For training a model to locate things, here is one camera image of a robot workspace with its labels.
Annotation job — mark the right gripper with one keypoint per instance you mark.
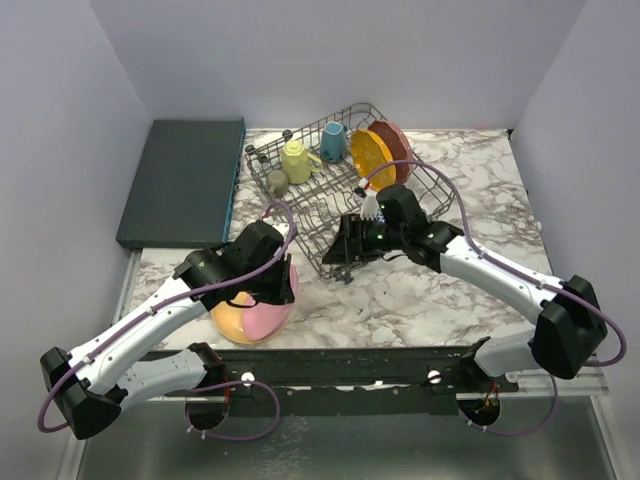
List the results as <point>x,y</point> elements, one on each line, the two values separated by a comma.
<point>344,250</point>

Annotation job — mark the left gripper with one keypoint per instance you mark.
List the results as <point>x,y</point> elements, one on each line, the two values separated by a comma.
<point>284,292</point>

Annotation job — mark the plain orange plate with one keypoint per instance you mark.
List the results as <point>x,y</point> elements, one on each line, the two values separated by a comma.
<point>227,319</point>

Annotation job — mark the grey wire dish rack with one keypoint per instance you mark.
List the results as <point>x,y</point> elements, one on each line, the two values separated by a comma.
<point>319,203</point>

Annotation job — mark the small grey cup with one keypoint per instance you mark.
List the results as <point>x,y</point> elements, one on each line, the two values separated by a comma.
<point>277,183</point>

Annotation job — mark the yellow-green faceted mug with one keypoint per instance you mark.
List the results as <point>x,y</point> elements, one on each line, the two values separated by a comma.
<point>298,163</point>

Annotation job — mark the blue floral mug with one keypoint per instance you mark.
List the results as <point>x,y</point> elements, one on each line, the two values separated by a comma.
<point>333,142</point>

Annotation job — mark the pink polka dot plate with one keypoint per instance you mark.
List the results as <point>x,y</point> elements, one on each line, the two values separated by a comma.
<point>397,143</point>

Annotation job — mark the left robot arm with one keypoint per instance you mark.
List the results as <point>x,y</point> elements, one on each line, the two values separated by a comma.
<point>92,384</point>

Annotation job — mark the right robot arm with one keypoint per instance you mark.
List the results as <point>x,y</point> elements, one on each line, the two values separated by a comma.
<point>566,329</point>

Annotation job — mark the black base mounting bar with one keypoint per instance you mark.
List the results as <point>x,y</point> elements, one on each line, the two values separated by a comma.
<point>349,382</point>

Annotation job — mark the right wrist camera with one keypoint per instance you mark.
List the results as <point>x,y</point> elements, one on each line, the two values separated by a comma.
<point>369,206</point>

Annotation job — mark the dark grey network switch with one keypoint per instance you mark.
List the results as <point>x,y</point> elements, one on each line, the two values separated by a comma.
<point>182,193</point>

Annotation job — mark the aluminium rail frame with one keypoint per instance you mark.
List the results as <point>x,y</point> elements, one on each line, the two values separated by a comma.
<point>589,381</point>

